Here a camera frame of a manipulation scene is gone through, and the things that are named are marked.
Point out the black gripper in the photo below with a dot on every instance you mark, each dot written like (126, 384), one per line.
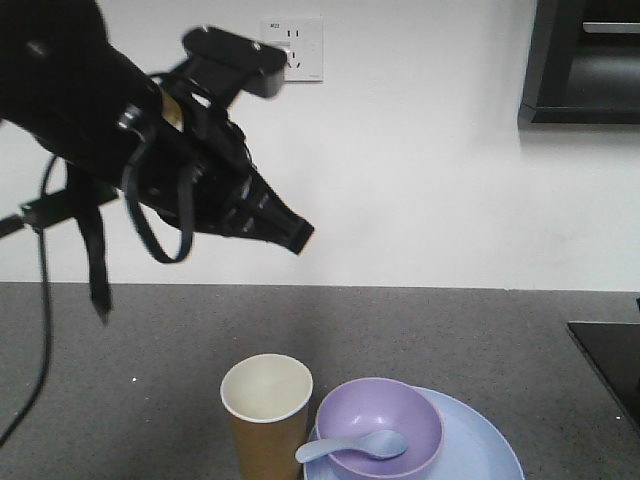
(192, 166)

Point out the brown paper cup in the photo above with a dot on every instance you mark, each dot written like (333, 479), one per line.
(266, 398)

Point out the purple plastic bowl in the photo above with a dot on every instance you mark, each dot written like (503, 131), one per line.
(362, 406)

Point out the light blue plastic spoon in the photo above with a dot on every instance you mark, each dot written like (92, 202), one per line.
(379, 445)

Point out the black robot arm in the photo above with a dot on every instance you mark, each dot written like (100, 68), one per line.
(64, 83)

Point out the light blue plastic plate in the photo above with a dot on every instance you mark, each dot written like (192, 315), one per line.
(473, 448)

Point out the black induction cooktop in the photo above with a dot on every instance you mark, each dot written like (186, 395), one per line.
(612, 350)

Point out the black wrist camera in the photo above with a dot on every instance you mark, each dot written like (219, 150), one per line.
(225, 64)

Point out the white wall power socket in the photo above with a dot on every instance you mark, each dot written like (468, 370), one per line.
(302, 39)

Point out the black wall cabinet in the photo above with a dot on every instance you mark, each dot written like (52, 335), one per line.
(583, 64)

